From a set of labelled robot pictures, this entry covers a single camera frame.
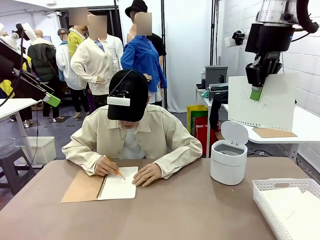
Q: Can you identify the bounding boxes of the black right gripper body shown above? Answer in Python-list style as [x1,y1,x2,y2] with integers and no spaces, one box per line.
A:
[245,23,296,62]

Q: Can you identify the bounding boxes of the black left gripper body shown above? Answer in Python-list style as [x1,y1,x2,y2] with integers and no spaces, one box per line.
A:
[0,46,28,83]

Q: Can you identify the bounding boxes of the scribbled white paper sheet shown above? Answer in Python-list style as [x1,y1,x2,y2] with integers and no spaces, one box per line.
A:
[227,72,299,133]

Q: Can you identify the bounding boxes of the yellow pencil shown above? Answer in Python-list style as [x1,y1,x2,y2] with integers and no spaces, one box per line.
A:
[102,154,126,181]

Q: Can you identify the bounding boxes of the brown spiral notebook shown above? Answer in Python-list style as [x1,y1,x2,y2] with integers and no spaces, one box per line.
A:
[60,166,139,203]

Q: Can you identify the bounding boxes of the white paper stack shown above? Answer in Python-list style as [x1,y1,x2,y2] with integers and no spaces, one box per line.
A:
[259,186,320,240]

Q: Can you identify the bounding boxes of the person left forearm beige sleeve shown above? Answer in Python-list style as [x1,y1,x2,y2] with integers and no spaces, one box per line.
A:
[153,143,203,180]

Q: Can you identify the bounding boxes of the person right forearm beige sleeve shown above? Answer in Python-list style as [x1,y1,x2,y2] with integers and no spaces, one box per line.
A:
[61,141,106,176]

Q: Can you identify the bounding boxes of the person right hand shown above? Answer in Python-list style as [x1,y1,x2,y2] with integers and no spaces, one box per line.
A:
[94,157,120,177]

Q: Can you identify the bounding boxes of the person left hand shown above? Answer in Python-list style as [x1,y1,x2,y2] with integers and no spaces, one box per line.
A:
[132,162,162,188]

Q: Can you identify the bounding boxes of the mannequin in black puffer vest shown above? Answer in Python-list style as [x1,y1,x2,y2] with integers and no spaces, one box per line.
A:
[27,29,61,118]

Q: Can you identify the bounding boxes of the white table with leg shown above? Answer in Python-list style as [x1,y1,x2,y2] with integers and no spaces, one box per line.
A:
[0,98,40,168]

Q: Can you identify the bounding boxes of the black tray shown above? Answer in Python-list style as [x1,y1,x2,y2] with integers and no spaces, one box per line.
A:
[208,83,230,93]

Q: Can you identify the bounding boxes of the black cloth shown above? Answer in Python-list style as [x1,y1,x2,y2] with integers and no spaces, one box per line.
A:
[209,91,230,131]

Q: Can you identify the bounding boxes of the brown cardboard notebook cover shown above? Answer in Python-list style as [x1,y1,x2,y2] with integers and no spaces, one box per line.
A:
[251,127,298,139]

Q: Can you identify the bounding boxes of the grey box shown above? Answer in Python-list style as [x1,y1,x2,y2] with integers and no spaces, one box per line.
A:
[204,65,229,89]

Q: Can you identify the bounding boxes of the white storage box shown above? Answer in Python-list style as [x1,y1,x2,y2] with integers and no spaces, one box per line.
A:
[18,136,57,166]

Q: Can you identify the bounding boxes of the white side table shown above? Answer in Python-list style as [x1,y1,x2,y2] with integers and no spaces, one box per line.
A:
[195,86,213,118]

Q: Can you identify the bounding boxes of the mannequin in yellow shirt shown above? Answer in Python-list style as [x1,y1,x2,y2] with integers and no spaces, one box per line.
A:
[67,8,88,60]

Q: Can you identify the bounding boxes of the mannequin in cream cardigan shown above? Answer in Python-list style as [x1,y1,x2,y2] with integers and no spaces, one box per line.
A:
[70,14,125,111]

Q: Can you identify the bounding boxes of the black light stand pole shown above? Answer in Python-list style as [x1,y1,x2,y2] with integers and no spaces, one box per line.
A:
[161,0,169,106]
[211,0,222,66]

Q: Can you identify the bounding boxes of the white desk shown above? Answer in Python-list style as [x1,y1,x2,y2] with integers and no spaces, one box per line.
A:
[222,103,320,163]

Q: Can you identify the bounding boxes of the yellow green bag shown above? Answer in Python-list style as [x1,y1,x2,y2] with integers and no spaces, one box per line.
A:
[186,104,209,135]

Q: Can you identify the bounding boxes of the red bag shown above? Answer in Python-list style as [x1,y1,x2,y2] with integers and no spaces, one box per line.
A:
[193,116,221,155]

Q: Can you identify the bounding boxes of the dark grey stool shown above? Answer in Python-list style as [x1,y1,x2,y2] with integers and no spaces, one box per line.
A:
[0,146,36,196]

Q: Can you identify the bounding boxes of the person head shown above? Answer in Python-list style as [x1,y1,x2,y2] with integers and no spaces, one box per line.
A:
[118,120,141,131]

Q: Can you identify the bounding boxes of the white trash bin with lid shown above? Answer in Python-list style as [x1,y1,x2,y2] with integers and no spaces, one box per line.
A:
[209,120,249,186]

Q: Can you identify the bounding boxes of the black cap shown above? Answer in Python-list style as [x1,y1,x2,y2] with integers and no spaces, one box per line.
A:
[107,69,150,123]

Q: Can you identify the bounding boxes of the person torso beige jacket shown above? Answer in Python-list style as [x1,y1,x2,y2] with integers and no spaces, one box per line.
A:
[61,104,203,180]

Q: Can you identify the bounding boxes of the mannequin in blue shirt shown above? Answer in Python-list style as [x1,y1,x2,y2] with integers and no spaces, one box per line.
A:
[120,12,168,106]

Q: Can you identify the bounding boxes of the mannequin in black tee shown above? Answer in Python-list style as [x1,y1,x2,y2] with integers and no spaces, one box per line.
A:
[147,32,167,70]

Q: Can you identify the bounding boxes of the white perforated plastic basket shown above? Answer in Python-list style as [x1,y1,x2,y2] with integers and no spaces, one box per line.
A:
[251,178,320,240]

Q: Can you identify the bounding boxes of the black bucket hat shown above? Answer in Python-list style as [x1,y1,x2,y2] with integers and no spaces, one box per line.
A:
[124,0,148,19]

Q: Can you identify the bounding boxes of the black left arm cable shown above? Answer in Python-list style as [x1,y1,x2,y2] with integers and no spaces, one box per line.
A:
[0,29,27,107]

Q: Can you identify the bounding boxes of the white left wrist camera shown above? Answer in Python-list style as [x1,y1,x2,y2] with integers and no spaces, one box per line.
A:
[22,22,38,41]

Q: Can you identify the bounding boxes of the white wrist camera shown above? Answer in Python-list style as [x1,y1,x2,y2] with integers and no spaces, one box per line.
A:
[22,22,38,41]
[224,36,238,48]

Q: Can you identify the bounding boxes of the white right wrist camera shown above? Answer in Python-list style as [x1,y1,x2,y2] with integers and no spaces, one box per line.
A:
[224,36,238,48]

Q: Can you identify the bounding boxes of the black floor cables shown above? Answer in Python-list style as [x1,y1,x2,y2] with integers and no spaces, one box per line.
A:
[251,149,275,158]

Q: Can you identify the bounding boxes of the white head camera with mount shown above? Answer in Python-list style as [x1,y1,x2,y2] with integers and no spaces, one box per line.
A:
[106,83,131,106]

